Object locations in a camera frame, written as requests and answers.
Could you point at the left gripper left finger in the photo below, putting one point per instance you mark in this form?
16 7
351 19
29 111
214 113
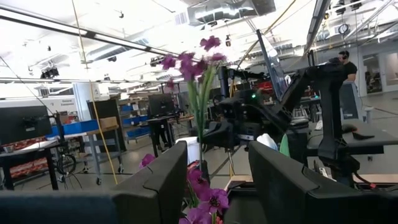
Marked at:
93 208

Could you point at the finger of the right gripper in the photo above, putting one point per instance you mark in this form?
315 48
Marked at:
248 129
219 135

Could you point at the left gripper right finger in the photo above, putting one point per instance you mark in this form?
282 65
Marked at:
311 208

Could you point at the white tulip flower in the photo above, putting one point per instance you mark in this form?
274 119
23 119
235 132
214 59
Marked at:
266 141

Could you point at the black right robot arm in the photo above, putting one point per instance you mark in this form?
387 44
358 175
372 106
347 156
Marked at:
331 109

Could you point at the white bin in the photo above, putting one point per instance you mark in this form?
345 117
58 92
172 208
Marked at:
191 149

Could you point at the grey rolling cart table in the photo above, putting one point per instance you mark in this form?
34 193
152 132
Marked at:
93 146

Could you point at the black monitor table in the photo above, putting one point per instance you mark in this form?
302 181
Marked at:
155 121

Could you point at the black computer monitor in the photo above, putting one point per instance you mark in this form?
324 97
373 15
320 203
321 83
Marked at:
25 124
161 104

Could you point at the large blue plastic bin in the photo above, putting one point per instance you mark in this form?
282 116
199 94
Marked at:
81 127

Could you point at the shelf with blue bins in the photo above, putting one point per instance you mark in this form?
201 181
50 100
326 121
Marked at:
135 119

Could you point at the small blue plastic bin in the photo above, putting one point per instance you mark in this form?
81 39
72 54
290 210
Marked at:
55 131

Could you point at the cardboard box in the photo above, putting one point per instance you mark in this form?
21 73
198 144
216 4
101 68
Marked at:
109 122

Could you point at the black upright panel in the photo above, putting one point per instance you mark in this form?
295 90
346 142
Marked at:
107 109

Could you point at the person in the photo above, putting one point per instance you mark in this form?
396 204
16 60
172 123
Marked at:
349 70

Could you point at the black ceiling spotlight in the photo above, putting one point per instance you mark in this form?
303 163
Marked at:
49 73

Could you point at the ceiling light strip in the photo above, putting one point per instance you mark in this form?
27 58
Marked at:
90 35

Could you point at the black frame table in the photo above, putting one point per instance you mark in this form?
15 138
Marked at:
49 168

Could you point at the silver ventilation duct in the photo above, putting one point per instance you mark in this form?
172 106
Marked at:
230 11

